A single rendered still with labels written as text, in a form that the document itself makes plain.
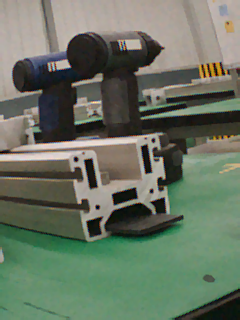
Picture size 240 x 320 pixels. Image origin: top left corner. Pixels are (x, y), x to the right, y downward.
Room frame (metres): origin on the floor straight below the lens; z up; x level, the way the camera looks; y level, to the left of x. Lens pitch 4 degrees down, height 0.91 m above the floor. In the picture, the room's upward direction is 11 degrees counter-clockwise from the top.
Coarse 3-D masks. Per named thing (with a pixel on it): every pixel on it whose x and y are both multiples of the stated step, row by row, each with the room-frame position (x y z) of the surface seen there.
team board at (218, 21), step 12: (204, 0) 4.53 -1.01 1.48; (216, 0) 4.41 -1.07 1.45; (228, 0) 4.28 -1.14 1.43; (216, 12) 4.45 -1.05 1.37; (228, 12) 4.32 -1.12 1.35; (216, 24) 4.49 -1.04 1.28; (228, 24) 4.35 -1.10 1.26; (216, 36) 4.52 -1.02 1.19; (228, 36) 4.39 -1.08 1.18; (228, 48) 4.43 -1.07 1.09; (228, 60) 4.46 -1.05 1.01
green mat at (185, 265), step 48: (192, 192) 0.82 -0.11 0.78; (0, 240) 0.74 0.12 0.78; (48, 240) 0.70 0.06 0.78; (96, 240) 0.66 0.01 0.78; (144, 240) 0.61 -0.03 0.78; (192, 240) 0.56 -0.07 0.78; (0, 288) 0.51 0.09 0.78; (48, 288) 0.49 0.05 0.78; (96, 288) 0.47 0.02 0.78; (144, 288) 0.44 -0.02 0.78; (192, 288) 0.41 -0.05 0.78
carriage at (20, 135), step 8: (8, 120) 0.98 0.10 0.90; (16, 120) 0.98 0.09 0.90; (0, 128) 0.97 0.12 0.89; (8, 128) 0.98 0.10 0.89; (16, 128) 0.98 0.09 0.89; (24, 128) 0.99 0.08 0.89; (0, 136) 0.97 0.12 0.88; (8, 136) 0.97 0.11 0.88; (16, 136) 0.98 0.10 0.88; (24, 136) 0.99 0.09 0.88; (0, 144) 0.97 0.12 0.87; (8, 144) 0.97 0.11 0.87; (16, 144) 0.98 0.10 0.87; (24, 144) 0.99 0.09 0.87; (0, 152) 0.98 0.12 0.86
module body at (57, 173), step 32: (0, 160) 0.81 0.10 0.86; (32, 160) 0.73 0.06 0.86; (64, 160) 0.66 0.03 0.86; (96, 160) 0.67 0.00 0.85; (128, 160) 0.71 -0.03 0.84; (160, 160) 0.70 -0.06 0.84; (0, 192) 0.83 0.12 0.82; (32, 192) 0.74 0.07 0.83; (64, 192) 0.68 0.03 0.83; (96, 192) 0.67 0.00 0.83; (128, 192) 0.70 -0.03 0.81; (160, 192) 0.70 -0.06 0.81; (32, 224) 0.76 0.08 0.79; (64, 224) 0.69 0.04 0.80; (96, 224) 0.67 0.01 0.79
